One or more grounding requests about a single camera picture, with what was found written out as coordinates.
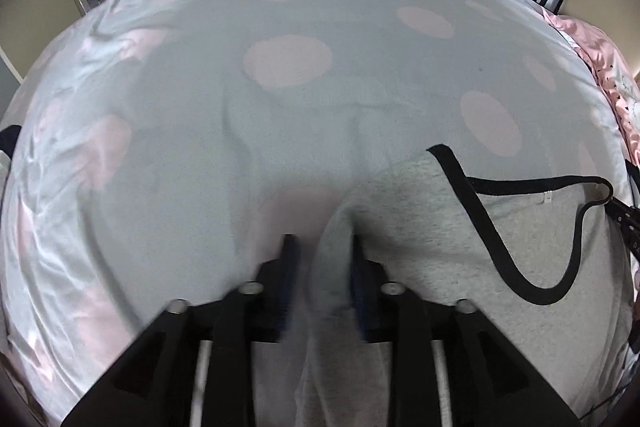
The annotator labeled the light grey sweatshirt black collar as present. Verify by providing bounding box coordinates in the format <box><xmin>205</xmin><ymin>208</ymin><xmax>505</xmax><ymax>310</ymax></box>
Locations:
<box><xmin>295</xmin><ymin>145</ymin><xmax>632</xmax><ymax>426</ymax></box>

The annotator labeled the light pink cloud pillow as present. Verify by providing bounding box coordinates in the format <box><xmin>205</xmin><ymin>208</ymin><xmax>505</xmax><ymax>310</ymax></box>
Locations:
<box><xmin>542</xmin><ymin>9</ymin><xmax>639</xmax><ymax>167</ymax></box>

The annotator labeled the grey pink-dotted bed sheet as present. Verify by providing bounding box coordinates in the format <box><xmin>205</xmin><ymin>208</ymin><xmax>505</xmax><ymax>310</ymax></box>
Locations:
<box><xmin>1</xmin><ymin>0</ymin><xmax>637</xmax><ymax>426</ymax></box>

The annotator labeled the cream padded headboard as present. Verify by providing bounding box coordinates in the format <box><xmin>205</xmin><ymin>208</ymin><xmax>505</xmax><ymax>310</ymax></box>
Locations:
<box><xmin>560</xmin><ymin>0</ymin><xmax>640</xmax><ymax>79</ymax></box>

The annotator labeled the beige room door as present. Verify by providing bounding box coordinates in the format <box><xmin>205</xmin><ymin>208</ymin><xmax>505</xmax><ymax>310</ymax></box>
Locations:
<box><xmin>1</xmin><ymin>0</ymin><xmax>84</xmax><ymax>78</ymax></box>

